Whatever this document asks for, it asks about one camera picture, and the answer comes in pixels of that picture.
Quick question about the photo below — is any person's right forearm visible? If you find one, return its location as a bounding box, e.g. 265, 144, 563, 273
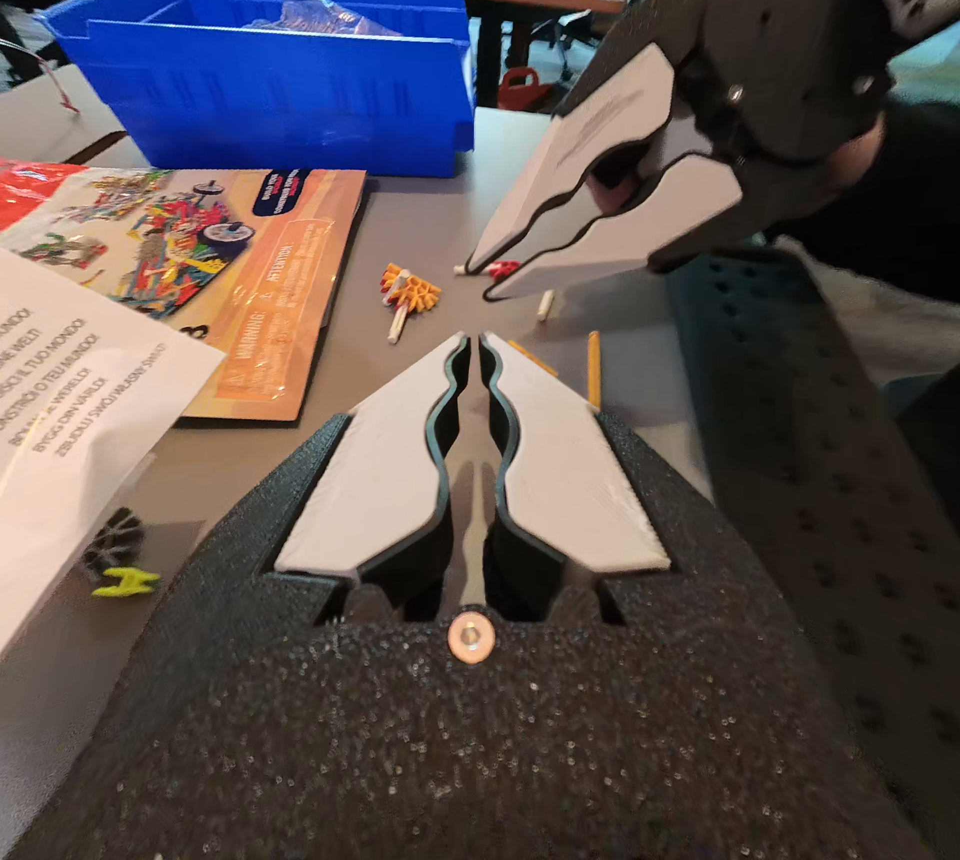
761, 91, 960, 306

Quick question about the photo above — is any white paper leaflet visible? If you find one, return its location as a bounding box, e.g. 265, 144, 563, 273
0, 248, 228, 658

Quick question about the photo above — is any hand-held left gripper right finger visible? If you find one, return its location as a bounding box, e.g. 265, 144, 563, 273
478, 331, 674, 585

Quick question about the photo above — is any black perforated panel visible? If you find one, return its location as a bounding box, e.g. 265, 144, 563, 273
666, 248, 960, 860

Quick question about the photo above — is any red and white cord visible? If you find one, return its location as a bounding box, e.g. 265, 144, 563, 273
0, 38, 82, 117

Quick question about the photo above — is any red bag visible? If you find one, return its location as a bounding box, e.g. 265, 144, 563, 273
497, 67, 555, 113

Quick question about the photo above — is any yellow fan connector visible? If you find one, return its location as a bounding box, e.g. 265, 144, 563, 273
508, 339, 561, 378
380, 262, 444, 313

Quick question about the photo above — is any clear plastic bag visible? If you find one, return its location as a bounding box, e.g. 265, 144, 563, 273
243, 0, 406, 39

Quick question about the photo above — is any small lime green connector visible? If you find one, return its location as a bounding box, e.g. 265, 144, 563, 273
90, 566, 164, 600

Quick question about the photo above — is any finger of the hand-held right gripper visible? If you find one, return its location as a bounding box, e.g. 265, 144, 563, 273
483, 153, 744, 302
465, 42, 676, 276

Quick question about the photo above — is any blue plastic bin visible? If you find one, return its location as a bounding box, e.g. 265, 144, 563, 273
33, 0, 477, 180

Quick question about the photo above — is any person's right hand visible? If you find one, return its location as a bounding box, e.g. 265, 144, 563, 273
587, 113, 890, 214

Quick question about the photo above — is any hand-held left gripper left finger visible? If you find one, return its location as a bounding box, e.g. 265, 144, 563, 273
272, 332, 474, 578

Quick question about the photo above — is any orange toy set bag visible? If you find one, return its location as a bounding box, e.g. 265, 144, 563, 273
0, 158, 369, 422

